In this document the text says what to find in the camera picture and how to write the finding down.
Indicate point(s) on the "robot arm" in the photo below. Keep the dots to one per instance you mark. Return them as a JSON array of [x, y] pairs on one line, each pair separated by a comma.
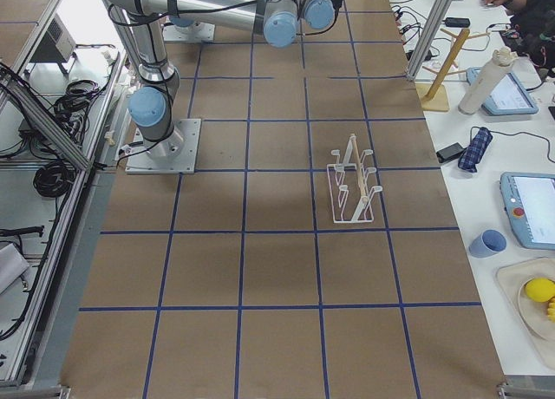
[[141, 24]]

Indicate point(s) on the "blue cup on desk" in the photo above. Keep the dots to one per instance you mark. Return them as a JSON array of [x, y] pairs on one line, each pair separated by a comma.
[[487, 244]]

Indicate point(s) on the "wooden mug tree stand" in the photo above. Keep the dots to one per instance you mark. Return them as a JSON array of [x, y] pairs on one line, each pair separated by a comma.
[[433, 96]]

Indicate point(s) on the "black phone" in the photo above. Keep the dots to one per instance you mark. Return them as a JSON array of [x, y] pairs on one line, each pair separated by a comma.
[[449, 153]]

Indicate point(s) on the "blue checkered folded umbrella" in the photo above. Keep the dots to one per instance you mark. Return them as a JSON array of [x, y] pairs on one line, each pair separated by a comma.
[[475, 151]]

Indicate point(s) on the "white thermos bottle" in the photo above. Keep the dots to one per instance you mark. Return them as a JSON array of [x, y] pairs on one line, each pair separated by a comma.
[[488, 78]]

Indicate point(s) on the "black power adapter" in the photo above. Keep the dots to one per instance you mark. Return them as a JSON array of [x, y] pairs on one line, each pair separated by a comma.
[[457, 22]]

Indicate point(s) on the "blue teach pendant far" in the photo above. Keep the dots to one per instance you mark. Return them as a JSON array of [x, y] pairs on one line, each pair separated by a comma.
[[509, 97]]

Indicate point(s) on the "blue teach pendant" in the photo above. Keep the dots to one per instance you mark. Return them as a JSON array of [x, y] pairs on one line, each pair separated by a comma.
[[529, 204], [509, 97]]

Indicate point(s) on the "blue teach pendant near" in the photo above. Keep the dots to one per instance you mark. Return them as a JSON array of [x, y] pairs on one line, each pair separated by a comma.
[[529, 204]]

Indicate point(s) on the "yellow toy fruit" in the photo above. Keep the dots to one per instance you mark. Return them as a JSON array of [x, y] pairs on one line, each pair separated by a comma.
[[540, 289]]

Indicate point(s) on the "beige tray on desk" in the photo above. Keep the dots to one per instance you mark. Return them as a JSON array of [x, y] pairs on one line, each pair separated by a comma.
[[512, 280]]

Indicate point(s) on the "white wire cup rack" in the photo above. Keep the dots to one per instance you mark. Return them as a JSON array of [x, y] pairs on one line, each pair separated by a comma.
[[348, 177]]

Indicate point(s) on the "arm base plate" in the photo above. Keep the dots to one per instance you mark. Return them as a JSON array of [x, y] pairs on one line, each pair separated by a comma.
[[175, 154], [194, 33]]

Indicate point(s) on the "aluminium frame post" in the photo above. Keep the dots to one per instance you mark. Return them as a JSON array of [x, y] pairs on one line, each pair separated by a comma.
[[437, 13]]

